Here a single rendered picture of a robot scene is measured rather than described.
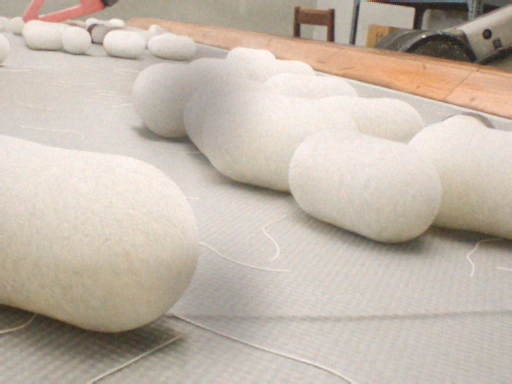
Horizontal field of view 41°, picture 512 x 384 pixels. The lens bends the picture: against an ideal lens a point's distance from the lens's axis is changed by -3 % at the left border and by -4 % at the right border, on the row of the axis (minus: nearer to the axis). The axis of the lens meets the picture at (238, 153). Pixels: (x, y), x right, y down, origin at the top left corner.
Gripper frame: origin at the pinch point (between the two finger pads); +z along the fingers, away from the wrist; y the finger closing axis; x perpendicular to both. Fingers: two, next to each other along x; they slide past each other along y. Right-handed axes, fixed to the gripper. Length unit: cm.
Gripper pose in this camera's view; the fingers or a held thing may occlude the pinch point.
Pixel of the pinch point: (32, 19)
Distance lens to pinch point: 73.4
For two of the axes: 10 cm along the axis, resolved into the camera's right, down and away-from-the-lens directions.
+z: -7.7, 6.2, -1.4
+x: 5.5, 7.6, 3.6
